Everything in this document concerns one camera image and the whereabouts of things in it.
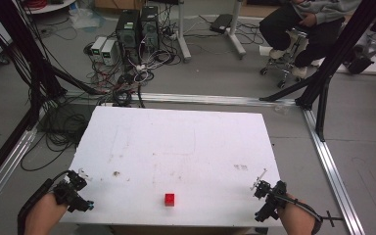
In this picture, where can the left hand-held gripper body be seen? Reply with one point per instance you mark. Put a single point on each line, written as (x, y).
(68, 195)

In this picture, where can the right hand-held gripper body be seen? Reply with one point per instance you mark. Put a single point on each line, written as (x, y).
(271, 199)

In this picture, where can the red block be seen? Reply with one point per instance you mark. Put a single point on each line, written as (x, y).
(169, 199)

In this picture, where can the person's left hand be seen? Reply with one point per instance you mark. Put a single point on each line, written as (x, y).
(50, 207)

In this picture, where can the person's right hand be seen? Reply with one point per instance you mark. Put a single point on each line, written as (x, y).
(292, 210)

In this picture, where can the rolling stool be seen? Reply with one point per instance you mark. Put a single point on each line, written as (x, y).
(285, 63)

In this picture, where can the white power supply box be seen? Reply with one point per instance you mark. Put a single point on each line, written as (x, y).
(109, 52)
(98, 47)

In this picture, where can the white desk leg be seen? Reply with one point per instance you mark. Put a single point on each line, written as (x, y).
(236, 37)
(183, 39)

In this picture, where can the large black computer tower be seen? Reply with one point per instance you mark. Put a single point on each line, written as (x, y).
(128, 36)

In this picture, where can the clear plastic bag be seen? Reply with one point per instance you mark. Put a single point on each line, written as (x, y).
(84, 18)

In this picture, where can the black device on board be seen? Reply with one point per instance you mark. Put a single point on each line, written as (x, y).
(360, 60)

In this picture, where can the slim black computer tower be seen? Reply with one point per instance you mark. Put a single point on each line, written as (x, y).
(150, 27)

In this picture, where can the flat black box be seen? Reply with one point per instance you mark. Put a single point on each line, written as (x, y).
(221, 23)

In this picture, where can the round white table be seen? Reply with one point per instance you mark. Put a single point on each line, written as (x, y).
(50, 6)

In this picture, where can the aluminium floor rail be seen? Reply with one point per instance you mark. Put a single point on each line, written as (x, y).
(8, 163)
(333, 169)
(209, 99)

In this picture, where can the black frame beam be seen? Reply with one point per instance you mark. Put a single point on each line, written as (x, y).
(3, 150)

